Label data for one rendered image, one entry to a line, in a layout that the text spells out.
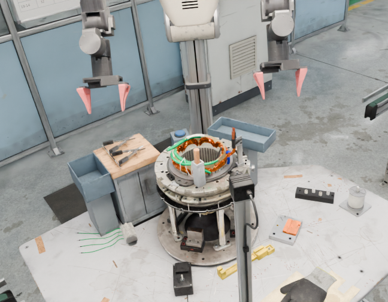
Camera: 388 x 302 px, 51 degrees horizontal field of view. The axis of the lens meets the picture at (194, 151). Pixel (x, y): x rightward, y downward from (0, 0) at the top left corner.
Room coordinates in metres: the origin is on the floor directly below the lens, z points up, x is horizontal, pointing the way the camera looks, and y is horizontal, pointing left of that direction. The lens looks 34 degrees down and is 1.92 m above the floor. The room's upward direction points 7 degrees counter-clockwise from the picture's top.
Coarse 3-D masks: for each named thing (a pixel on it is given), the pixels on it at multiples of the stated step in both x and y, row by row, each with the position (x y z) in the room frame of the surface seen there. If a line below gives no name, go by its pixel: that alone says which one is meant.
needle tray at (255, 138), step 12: (216, 120) 1.44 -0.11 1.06; (228, 120) 1.45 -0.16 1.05; (216, 132) 1.37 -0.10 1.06; (228, 132) 1.41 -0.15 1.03; (240, 132) 1.40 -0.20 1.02; (252, 132) 1.38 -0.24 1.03; (264, 132) 1.35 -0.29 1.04; (252, 144) 1.27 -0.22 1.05; (264, 144) 1.24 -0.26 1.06; (252, 156) 1.32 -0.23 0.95
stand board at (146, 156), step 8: (136, 136) 1.40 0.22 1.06; (112, 144) 1.35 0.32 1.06; (128, 144) 1.34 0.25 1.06; (136, 144) 1.33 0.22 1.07; (144, 144) 1.33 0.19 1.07; (96, 152) 1.31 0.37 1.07; (104, 152) 1.30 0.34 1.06; (128, 152) 1.29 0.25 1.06; (144, 152) 1.27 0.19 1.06; (152, 152) 1.27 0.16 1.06; (104, 160) 1.25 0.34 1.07; (112, 160) 1.25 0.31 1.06; (128, 160) 1.23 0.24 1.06; (136, 160) 1.23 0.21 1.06; (144, 160) 1.22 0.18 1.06; (152, 160) 1.23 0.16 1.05; (112, 168) 1.19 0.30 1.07; (128, 168) 1.19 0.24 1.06; (136, 168) 1.20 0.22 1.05; (112, 176) 1.16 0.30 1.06
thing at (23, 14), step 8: (16, 0) 3.02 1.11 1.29; (24, 0) 3.05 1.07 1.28; (32, 0) 3.08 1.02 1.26; (40, 0) 3.11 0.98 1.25; (48, 0) 3.15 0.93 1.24; (56, 0) 3.18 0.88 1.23; (64, 0) 3.21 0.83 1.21; (72, 0) 3.24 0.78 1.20; (16, 8) 3.01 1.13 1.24; (24, 8) 3.04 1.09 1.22; (32, 8) 3.07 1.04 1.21; (40, 8) 3.10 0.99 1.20; (48, 8) 3.14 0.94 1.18; (56, 8) 3.17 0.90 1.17; (64, 8) 3.20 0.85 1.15; (24, 16) 3.03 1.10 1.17; (32, 16) 3.06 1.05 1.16
